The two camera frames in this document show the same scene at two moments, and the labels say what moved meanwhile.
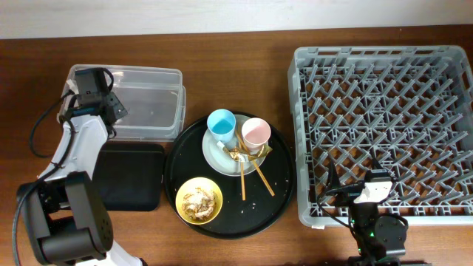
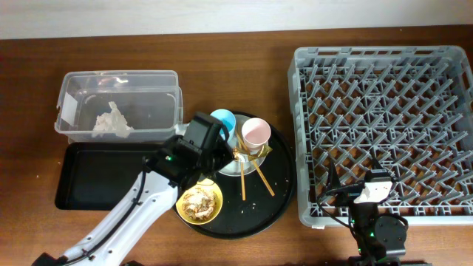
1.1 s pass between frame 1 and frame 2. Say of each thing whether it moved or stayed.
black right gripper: stayed
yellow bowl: stayed
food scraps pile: stayed
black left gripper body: moved
